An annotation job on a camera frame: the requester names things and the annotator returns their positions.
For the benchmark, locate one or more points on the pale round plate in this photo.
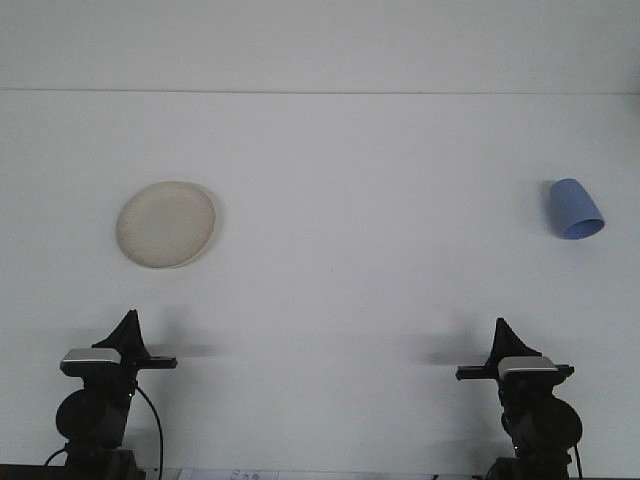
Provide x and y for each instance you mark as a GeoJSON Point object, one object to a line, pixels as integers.
{"type": "Point", "coordinates": [167, 225]}

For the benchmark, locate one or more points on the pale blue cup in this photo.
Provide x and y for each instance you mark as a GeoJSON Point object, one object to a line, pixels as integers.
{"type": "Point", "coordinates": [575, 210]}

